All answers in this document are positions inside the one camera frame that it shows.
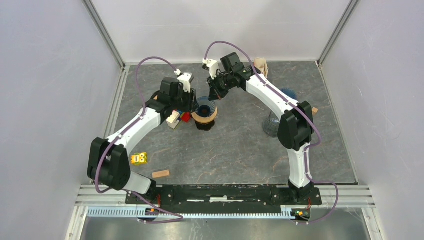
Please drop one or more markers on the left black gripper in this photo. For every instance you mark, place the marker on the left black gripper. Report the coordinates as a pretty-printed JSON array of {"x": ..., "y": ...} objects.
[{"x": 191, "y": 97}]

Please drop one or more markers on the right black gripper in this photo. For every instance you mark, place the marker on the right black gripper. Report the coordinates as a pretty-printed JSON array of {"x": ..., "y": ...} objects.
[{"x": 215, "y": 93}]

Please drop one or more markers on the blue ribbed dripper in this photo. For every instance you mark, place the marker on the blue ribbed dripper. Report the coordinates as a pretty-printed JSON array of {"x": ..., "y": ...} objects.
[
  {"x": 289, "y": 92},
  {"x": 206, "y": 107}
]

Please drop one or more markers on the dark brown dripper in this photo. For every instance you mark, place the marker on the dark brown dripper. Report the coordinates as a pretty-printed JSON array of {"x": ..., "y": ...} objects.
[{"x": 205, "y": 126}]

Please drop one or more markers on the orange coffee filter box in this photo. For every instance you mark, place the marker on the orange coffee filter box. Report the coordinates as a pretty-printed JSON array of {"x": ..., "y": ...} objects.
[{"x": 262, "y": 65}]

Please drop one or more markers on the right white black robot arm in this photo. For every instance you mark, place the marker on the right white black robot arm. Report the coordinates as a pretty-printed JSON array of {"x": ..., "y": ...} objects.
[{"x": 296, "y": 125}]

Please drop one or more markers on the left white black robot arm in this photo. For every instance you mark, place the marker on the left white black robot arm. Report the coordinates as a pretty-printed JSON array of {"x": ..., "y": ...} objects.
[{"x": 109, "y": 158}]

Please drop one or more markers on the colourful toy block pile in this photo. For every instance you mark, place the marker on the colourful toy block pile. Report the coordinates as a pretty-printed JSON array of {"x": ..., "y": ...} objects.
[{"x": 177, "y": 117}]

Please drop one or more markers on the clear glass pitcher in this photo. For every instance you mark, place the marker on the clear glass pitcher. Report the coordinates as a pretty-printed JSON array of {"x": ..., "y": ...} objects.
[{"x": 270, "y": 125}]

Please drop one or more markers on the flat wooden block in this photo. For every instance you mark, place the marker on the flat wooden block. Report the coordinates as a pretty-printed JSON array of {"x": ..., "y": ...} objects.
[{"x": 161, "y": 174}]

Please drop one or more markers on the small wooden cube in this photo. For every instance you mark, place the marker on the small wooden cube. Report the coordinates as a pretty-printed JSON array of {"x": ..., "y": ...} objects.
[{"x": 314, "y": 111}]

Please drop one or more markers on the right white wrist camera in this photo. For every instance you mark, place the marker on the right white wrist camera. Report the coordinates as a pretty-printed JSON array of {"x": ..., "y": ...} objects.
[{"x": 211, "y": 66}]

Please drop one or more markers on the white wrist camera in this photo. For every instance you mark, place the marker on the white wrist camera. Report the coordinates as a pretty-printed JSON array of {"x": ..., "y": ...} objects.
[
  {"x": 211, "y": 66},
  {"x": 186, "y": 78}
]

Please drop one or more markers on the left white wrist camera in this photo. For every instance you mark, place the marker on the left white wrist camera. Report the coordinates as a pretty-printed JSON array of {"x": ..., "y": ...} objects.
[{"x": 186, "y": 78}]

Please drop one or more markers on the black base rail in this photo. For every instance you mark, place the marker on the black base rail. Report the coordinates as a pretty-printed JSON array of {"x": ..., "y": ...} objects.
[{"x": 231, "y": 198}]

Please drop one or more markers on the grey slotted cable duct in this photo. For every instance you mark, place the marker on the grey slotted cable duct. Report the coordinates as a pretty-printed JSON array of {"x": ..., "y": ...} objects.
[{"x": 142, "y": 212}]

